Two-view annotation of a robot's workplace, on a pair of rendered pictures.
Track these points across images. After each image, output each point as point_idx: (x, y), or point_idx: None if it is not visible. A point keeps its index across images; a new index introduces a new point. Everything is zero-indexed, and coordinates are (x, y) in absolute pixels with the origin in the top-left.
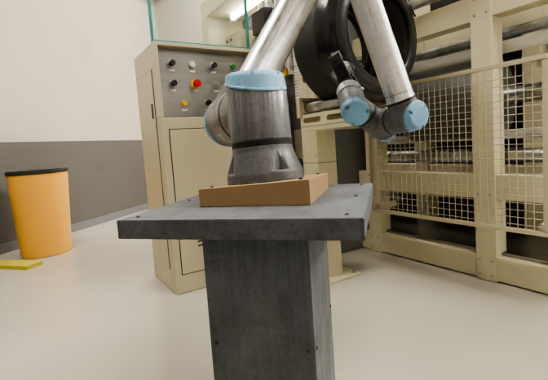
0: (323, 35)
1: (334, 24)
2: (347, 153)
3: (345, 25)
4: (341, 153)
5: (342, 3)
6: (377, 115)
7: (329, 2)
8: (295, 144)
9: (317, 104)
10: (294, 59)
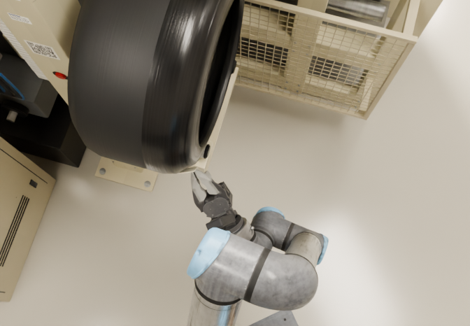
0: (168, 172)
1: (185, 161)
2: None
3: (196, 147)
4: (79, 2)
5: (191, 138)
6: (274, 243)
7: (172, 149)
8: (13, 47)
9: None
10: (16, 44)
